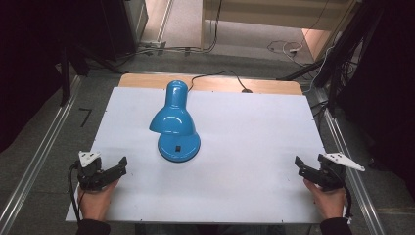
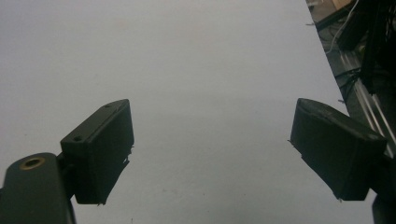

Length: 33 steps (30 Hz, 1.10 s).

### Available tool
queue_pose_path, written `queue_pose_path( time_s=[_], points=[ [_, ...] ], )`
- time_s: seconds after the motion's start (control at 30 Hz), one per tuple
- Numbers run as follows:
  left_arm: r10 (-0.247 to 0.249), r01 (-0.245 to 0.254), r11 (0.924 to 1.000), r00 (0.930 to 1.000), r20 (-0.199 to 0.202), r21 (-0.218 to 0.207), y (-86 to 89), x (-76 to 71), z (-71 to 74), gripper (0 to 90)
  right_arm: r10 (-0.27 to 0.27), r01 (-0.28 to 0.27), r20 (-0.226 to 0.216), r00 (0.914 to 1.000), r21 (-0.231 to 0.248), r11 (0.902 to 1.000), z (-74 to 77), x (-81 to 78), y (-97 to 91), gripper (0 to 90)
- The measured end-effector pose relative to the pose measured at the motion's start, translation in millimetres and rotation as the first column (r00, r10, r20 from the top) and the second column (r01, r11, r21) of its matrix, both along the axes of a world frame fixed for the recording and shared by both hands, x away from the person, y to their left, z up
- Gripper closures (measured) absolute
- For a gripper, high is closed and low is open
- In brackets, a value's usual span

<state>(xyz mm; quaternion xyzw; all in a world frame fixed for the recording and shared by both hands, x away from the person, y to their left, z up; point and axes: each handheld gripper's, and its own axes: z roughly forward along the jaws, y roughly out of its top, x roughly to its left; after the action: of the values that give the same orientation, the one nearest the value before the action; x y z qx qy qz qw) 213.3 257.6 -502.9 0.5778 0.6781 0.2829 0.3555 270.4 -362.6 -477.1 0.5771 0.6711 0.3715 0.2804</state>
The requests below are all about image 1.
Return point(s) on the dark cabinet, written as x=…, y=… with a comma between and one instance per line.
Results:
x=120, y=26

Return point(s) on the dark curtain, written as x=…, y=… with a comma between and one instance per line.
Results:
x=388, y=81
x=29, y=58

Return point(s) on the white table board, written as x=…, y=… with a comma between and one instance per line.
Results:
x=244, y=147

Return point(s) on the aluminium floor rail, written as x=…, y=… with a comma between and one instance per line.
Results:
x=352, y=182
x=39, y=156

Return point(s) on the person's left hand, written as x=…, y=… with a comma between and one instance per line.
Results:
x=96, y=202

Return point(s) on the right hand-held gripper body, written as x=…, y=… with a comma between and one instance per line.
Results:
x=334, y=169

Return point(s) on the person's right hand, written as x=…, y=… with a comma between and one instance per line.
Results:
x=328, y=202

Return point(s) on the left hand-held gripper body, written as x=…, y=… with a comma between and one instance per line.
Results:
x=89, y=169

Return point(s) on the blue desk lamp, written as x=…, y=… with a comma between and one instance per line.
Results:
x=174, y=124

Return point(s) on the black tripod stand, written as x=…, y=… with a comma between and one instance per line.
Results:
x=339, y=58

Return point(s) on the light wooden furniture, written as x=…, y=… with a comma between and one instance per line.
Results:
x=270, y=14

